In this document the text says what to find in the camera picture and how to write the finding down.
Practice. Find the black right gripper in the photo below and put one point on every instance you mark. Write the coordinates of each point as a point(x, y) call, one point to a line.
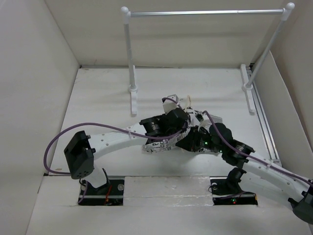
point(190, 140)

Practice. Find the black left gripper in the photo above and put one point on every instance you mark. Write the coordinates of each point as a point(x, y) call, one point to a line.
point(181, 128)

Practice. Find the beige clothes hanger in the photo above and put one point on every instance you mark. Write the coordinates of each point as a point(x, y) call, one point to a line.
point(188, 104)

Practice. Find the newspaper print trousers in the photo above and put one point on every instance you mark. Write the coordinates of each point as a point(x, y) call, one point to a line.
point(194, 139)

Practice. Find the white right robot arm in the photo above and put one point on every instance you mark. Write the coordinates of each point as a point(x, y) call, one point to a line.
point(251, 172)

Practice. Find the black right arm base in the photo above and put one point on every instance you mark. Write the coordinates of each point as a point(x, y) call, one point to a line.
point(226, 191)

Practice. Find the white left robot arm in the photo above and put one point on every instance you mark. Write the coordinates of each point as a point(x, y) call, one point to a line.
point(82, 151)

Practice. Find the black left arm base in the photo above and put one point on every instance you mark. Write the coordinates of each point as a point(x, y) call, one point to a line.
point(109, 195)

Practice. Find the aluminium rail right side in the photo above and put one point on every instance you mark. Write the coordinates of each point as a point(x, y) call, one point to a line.
point(255, 107)

